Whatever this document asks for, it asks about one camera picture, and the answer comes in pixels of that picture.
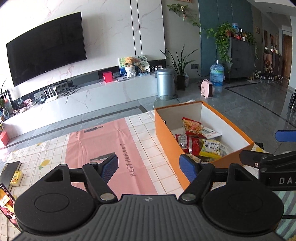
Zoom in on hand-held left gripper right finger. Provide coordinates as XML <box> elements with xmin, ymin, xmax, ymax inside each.
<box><xmin>179</xmin><ymin>153</ymin><xmax>257</xmax><ymax>202</ymax></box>

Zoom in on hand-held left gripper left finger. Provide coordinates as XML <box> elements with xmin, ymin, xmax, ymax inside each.
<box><xmin>44</xmin><ymin>154</ymin><xmax>119</xmax><ymax>202</ymax></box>

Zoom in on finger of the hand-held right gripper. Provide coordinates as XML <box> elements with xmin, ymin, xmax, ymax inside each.
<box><xmin>239</xmin><ymin>149</ymin><xmax>277</xmax><ymax>168</ymax></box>
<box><xmin>275</xmin><ymin>130</ymin><xmax>296</xmax><ymax>142</ymax></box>

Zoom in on red snack packet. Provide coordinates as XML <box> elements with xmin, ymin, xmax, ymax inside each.
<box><xmin>175</xmin><ymin>133</ymin><xmax>204</xmax><ymax>157</ymax></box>

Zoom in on orange cardboard box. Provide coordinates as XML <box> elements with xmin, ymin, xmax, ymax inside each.
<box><xmin>154</xmin><ymin>101</ymin><xmax>255</xmax><ymax>190</ymax></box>

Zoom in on yellow snack packet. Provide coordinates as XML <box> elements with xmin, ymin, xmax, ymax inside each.
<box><xmin>199</xmin><ymin>138</ymin><xmax>221</xmax><ymax>159</ymax></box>

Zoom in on white packet with red label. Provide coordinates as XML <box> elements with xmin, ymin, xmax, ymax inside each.
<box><xmin>200</xmin><ymin>127</ymin><xmax>222</xmax><ymax>139</ymax></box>

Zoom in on orange striped chips packet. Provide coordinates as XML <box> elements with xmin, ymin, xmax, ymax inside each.
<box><xmin>182</xmin><ymin>117</ymin><xmax>205</xmax><ymax>139</ymax></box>

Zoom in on teal striped cloth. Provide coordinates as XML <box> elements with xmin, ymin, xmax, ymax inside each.
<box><xmin>275</xmin><ymin>190</ymin><xmax>296</xmax><ymax>232</ymax></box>

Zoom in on white marble television console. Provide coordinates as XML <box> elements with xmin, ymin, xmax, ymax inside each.
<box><xmin>0</xmin><ymin>72</ymin><xmax>167</xmax><ymax>142</ymax></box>

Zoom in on brown wooden door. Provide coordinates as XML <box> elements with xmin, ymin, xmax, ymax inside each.
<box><xmin>283</xmin><ymin>35</ymin><xmax>293</xmax><ymax>86</ymax></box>

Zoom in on pink space heater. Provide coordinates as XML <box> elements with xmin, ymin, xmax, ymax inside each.
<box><xmin>200</xmin><ymin>79</ymin><xmax>214</xmax><ymax>99</ymax></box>

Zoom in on dark drawer cabinet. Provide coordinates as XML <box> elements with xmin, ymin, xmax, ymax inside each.
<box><xmin>228</xmin><ymin>37</ymin><xmax>256</xmax><ymax>81</ymax></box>

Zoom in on potted snake plant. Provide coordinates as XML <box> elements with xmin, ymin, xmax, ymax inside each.
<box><xmin>159</xmin><ymin>44</ymin><xmax>199</xmax><ymax>91</ymax></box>

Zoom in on white router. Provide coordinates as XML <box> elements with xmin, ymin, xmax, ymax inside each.
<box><xmin>43</xmin><ymin>85</ymin><xmax>58</xmax><ymax>103</ymax></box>

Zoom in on silver trash can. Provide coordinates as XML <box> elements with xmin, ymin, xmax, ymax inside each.
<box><xmin>155</xmin><ymin>68</ymin><xmax>175</xmax><ymax>98</ymax></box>

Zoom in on blue water bottle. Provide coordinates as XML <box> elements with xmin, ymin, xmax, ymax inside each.
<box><xmin>210</xmin><ymin>60</ymin><xmax>225</xmax><ymax>87</ymax></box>

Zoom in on small yellow box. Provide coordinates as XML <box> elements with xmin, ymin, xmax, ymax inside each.
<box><xmin>10</xmin><ymin>170</ymin><xmax>22</xmax><ymax>187</ymax></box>

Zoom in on dark flat box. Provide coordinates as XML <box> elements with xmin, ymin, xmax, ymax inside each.
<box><xmin>0</xmin><ymin>162</ymin><xmax>21</xmax><ymax>193</ymax></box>

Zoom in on teddy bear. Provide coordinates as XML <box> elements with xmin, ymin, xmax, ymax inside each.
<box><xmin>125</xmin><ymin>56</ymin><xmax>137</xmax><ymax>78</ymax></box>

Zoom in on colourful snack box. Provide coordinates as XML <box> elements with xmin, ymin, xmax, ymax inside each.
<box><xmin>0</xmin><ymin>183</ymin><xmax>16</xmax><ymax>220</ymax></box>

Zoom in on red storage box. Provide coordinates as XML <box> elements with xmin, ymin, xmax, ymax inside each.
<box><xmin>0</xmin><ymin>131</ymin><xmax>10</xmax><ymax>146</ymax></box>

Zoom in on round paper fan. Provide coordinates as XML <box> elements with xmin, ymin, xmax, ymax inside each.
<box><xmin>135</xmin><ymin>55</ymin><xmax>149</xmax><ymax>70</ymax></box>

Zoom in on trailing pothos plant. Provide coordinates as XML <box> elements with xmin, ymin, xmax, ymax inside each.
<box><xmin>200</xmin><ymin>22</ymin><xmax>234</xmax><ymax>63</ymax></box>

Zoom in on green plant in glass vase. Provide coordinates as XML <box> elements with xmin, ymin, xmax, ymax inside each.
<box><xmin>0</xmin><ymin>79</ymin><xmax>11</xmax><ymax>118</ymax></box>

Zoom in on black flat television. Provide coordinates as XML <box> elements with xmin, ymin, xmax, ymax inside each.
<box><xmin>6</xmin><ymin>11</ymin><xmax>87</xmax><ymax>87</ymax></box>

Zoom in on black cables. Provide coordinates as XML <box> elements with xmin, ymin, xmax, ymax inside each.
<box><xmin>61</xmin><ymin>85</ymin><xmax>81</xmax><ymax>105</ymax></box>

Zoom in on wall vine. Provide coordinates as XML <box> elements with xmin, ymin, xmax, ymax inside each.
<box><xmin>167</xmin><ymin>3</ymin><xmax>201</xmax><ymax>28</ymax></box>

